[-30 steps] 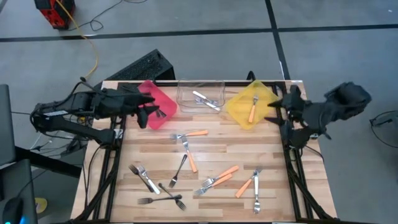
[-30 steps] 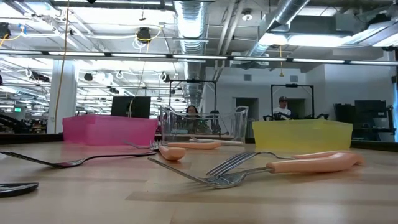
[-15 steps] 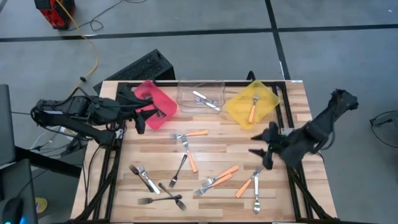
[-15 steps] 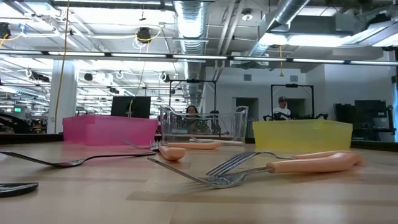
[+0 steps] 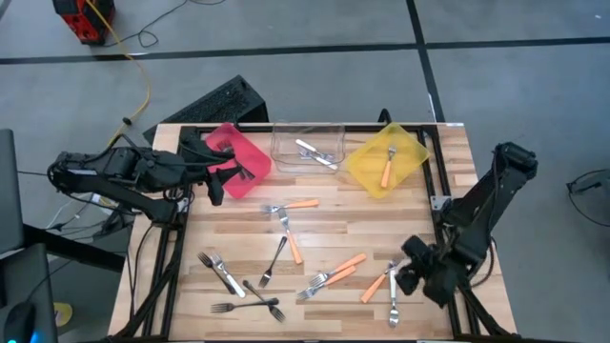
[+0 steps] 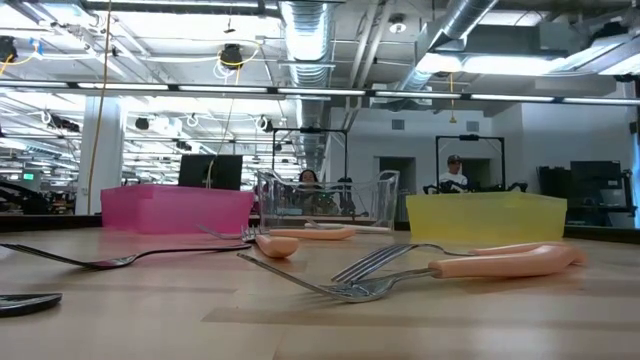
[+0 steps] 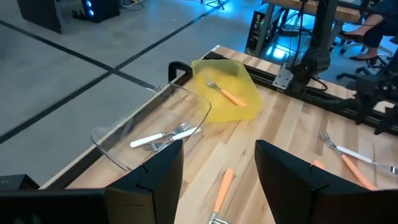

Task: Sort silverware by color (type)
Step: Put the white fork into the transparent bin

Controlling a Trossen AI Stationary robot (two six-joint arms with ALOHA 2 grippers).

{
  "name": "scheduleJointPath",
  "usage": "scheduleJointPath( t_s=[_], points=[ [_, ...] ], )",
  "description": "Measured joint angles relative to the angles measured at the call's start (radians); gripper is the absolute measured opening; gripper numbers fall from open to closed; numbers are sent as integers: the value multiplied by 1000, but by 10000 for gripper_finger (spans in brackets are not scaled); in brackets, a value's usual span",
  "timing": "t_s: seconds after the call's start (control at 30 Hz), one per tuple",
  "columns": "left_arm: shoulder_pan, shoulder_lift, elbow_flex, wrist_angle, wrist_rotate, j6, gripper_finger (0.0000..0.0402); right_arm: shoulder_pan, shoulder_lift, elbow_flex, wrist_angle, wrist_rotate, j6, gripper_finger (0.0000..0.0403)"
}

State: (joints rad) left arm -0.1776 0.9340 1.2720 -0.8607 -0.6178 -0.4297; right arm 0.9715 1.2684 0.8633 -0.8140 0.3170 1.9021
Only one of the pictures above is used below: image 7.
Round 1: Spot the clear plastic bin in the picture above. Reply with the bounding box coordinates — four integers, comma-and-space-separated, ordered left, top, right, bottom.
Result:
90, 81, 213, 172

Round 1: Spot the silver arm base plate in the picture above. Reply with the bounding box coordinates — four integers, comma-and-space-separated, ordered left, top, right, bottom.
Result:
272, 63, 295, 91

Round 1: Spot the wooden table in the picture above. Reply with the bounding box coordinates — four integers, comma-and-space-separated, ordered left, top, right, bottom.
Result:
262, 0, 361, 23

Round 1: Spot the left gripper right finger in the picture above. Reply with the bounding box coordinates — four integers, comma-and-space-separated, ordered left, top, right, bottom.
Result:
254, 139, 398, 224

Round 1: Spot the person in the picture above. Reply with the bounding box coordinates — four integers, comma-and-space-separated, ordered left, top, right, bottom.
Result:
340, 0, 398, 62

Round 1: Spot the orange-handled metal fork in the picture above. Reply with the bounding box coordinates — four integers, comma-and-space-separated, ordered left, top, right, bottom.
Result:
341, 154, 379, 191
204, 76, 249, 108
208, 167, 234, 224

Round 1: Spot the black computer tower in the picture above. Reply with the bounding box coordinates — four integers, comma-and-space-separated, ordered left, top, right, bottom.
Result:
245, 11, 268, 57

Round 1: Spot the yellow plastic bin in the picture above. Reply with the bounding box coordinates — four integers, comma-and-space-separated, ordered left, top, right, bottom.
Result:
191, 58, 264, 124

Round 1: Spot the black curved clamp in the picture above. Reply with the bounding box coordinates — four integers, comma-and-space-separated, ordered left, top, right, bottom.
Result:
167, 60, 194, 83

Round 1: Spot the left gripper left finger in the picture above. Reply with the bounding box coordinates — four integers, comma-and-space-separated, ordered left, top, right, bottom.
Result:
0, 139, 185, 224

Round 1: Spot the black office chair base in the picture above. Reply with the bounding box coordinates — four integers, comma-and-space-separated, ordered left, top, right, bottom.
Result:
336, 60, 389, 81

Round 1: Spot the white-handled metal fork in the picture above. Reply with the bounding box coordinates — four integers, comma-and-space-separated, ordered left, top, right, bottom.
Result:
319, 129, 398, 175
142, 126, 202, 152
129, 121, 192, 149

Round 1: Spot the black box with blue lights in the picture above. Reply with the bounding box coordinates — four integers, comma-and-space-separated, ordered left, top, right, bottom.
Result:
73, 0, 121, 24

